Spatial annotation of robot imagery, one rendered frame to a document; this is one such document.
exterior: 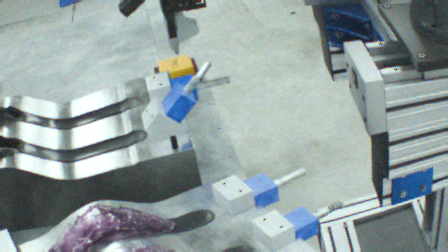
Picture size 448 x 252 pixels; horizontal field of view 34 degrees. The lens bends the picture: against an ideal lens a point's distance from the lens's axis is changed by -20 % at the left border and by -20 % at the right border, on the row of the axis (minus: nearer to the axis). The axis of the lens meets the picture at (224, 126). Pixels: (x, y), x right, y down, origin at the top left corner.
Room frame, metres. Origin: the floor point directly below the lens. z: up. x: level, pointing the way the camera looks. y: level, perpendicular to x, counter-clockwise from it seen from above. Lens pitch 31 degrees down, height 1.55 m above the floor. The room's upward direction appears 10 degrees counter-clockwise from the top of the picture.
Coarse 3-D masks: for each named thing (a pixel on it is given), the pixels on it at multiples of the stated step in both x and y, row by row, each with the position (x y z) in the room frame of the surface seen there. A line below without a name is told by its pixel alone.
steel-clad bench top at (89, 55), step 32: (64, 32) 1.85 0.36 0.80; (96, 32) 1.79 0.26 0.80; (128, 32) 1.74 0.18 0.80; (160, 32) 1.69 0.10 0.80; (0, 64) 1.77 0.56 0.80; (32, 64) 1.71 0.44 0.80; (64, 64) 1.65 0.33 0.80; (96, 64) 1.60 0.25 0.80; (128, 64) 1.56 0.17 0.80; (0, 96) 1.57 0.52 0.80; (32, 96) 1.53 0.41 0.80; (64, 96) 1.49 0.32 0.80; (192, 128) 1.27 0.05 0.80; (224, 128) 1.25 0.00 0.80; (224, 160) 1.16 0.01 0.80
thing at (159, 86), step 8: (152, 80) 1.24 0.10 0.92; (160, 80) 1.23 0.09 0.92; (168, 80) 1.23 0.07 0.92; (176, 80) 1.25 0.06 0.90; (184, 80) 1.24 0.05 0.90; (208, 80) 1.24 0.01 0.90; (216, 80) 1.24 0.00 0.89; (224, 80) 1.24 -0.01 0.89; (152, 88) 1.21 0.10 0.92; (160, 88) 1.21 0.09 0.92; (168, 88) 1.21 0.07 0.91; (200, 88) 1.23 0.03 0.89; (152, 96) 1.21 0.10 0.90; (160, 96) 1.21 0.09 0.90
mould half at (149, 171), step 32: (96, 96) 1.29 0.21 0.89; (128, 96) 1.25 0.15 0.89; (0, 128) 1.16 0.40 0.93; (32, 128) 1.17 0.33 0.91; (96, 128) 1.18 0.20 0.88; (128, 128) 1.15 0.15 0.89; (0, 160) 1.05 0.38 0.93; (32, 160) 1.06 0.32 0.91; (96, 160) 1.08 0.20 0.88; (128, 160) 1.06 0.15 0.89; (160, 160) 1.05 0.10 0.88; (192, 160) 1.06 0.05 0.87; (0, 192) 1.02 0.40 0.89; (32, 192) 1.03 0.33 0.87; (64, 192) 1.04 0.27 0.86; (96, 192) 1.04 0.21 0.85; (128, 192) 1.05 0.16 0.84; (160, 192) 1.05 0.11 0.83; (0, 224) 1.02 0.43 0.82; (32, 224) 1.03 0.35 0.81
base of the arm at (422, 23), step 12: (420, 0) 1.03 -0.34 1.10; (432, 0) 1.01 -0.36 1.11; (444, 0) 1.00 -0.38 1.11; (420, 12) 1.03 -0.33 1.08; (432, 12) 1.01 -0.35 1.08; (444, 12) 0.99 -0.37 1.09; (420, 24) 1.02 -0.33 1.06; (432, 24) 1.01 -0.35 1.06; (444, 24) 0.99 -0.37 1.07; (432, 36) 1.00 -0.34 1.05; (444, 36) 0.99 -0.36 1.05
